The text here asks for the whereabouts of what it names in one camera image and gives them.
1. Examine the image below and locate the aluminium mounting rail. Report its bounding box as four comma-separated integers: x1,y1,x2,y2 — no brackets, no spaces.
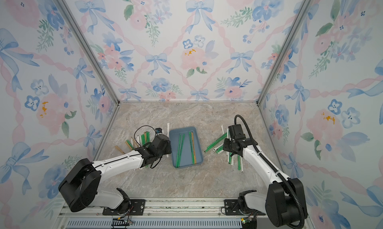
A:
53,198,275,229

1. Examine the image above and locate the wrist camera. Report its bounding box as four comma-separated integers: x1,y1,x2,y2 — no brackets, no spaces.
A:
228,124,246,140
155,128,163,135

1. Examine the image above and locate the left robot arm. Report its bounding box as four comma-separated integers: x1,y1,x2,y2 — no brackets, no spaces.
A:
58,134,172,215

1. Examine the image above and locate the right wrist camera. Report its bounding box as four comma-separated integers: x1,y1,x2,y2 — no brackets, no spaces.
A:
228,124,246,140

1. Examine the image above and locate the blue plastic storage tray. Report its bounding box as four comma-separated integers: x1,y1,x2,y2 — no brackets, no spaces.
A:
170,127,203,169

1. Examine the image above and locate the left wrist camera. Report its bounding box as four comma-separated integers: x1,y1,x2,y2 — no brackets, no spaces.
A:
155,128,163,135

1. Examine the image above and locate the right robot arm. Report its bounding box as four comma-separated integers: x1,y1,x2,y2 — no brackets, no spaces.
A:
223,138,308,229

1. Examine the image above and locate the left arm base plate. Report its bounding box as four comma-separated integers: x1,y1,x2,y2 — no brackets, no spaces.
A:
102,199,146,216

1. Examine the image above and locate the brown paper straw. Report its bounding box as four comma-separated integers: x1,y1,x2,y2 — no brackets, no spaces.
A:
190,132,196,164

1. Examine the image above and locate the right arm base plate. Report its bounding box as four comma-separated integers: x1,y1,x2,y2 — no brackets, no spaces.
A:
223,199,266,217

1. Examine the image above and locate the black corrugated cable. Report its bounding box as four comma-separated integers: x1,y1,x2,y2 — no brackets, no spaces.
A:
234,114,306,228

